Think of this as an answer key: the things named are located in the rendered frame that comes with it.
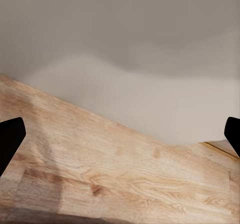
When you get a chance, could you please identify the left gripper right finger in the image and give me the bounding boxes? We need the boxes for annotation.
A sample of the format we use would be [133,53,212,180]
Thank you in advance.
[224,117,240,157]

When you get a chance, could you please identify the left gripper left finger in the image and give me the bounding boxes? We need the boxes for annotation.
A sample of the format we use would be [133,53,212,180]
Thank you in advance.
[0,117,26,177]

